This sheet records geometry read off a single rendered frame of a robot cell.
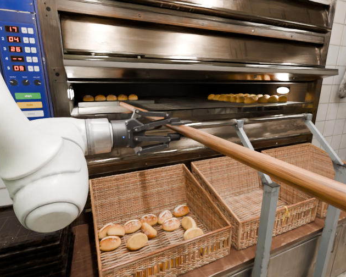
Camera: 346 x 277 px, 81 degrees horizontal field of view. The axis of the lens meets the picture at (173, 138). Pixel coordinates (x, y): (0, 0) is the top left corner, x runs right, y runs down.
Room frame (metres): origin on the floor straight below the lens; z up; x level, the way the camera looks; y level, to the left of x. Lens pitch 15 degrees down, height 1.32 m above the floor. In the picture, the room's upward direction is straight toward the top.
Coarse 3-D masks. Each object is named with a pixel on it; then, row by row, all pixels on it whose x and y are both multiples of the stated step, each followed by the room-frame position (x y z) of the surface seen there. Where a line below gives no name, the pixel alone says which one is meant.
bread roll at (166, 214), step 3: (165, 210) 0.99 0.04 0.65; (168, 210) 1.00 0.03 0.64; (162, 213) 0.97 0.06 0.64; (165, 213) 0.97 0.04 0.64; (168, 213) 0.98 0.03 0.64; (159, 216) 0.96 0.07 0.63; (162, 216) 0.95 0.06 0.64; (165, 216) 0.96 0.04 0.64; (168, 216) 0.97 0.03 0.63; (171, 216) 0.99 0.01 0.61; (159, 219) 0.94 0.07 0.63; (162, 219) 0.94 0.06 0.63; (165, 219) 0.95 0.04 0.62; (159, 222) 0.94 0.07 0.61; (162, 222) 0.94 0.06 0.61
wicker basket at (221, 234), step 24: (168, 168) 1.13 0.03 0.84; (96, 192) 0.95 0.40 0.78; (120, 192) 0.99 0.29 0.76; (144, 192) 1.04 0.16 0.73; (168, 192) 1.09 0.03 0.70; (192, 192) 1.06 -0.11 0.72; (96, 216) 0.75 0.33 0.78; (120, 216) 0.96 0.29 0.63; (192, 216) 1.02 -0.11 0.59; (216, 216) 0.84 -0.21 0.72; (96, 240) 0.64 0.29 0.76; (168, 240) 0.83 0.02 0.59; (192, 240) 0.67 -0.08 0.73; (216, 240) 0.73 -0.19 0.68; (120, 264) 0.56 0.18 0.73; (168, 264) 0.64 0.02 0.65; (192, 264) 0.68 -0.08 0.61
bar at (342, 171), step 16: (160, 128) 0.75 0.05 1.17; (240, 128) 0.90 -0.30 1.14; (320, 144) 1.02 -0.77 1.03; (336, 160) 0.94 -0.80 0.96; (336, 176) 0.91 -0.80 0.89; (272, 192) 0.69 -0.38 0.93; (272, 208) 0.70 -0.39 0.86; (336, 208) 0.89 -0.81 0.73; (272, 224) 0.70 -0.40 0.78; (336, 224) 0.90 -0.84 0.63; (256, 256) 0.72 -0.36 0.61; (320, 256) 0.91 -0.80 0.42; (256, 272) 0.71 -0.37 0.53; (320, 272) 0.89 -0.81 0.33
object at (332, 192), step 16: (176, 128) 0.60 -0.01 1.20; (192, 128) 0.54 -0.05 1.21; (208, 144) 0.44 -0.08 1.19; (224, 144) 0.40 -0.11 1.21; (240, 160) 0.35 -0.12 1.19; (256, 160) 0.32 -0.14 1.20; (272, 160) 0.30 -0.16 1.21; (272, 176) 0.29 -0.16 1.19; (288, 176) 0.26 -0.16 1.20; (304, 176) 0.25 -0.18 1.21; (320, 176) 0.24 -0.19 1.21; (304, 192) 0.25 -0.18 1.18; (320, 192) 0.23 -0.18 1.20; (336, 192) 0.21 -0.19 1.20
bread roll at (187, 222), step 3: (183, 219) 0.93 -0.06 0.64; (186, 219) 0.92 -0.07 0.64; (189, 219) 0.91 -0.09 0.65; (192, 219) 0.91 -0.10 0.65; (183, 222) 0.92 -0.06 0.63; (186, 222) 0.91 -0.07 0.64; (189, 222) 0.90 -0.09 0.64; (192, 222) 0.89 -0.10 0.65; (195, 222) 0.91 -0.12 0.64; (183, 225) 0.90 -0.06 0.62; (186, 225) 0.89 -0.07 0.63; (189, 225) 0.88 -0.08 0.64; (192, 225) 0.87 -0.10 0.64; (195, 225) 0.88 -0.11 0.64; (186, 228) 0.88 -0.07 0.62; (189, 228) 0.87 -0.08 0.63
